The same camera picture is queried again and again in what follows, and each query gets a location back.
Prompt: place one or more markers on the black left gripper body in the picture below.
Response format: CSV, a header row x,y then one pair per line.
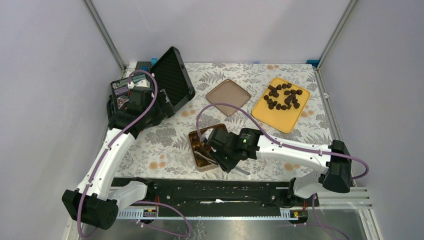
x,y
155,115

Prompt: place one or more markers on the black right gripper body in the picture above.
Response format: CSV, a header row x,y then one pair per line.
x,y
225,159

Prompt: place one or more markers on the dark chocolate piece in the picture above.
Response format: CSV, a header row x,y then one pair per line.
x,y
195,137

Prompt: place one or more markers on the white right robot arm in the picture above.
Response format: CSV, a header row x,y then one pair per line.
x,y
331,168

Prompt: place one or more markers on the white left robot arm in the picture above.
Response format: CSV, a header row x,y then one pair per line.
x,y
92,203

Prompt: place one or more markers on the gold chocolate tin box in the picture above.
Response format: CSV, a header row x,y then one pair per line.
x,y
201,154

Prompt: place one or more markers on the black open hard case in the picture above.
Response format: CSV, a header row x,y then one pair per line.
x,y
170,74

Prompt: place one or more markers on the brown square tin lid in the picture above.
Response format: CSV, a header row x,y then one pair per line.
x,y
228,92

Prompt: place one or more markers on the yellow plastic tray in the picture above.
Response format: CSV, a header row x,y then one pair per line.
x,y
281,105

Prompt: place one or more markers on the floral tablecloth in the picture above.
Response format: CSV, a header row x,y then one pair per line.
x,y
164,151

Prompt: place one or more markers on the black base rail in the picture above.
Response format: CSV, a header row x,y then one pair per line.
x,y
169,199

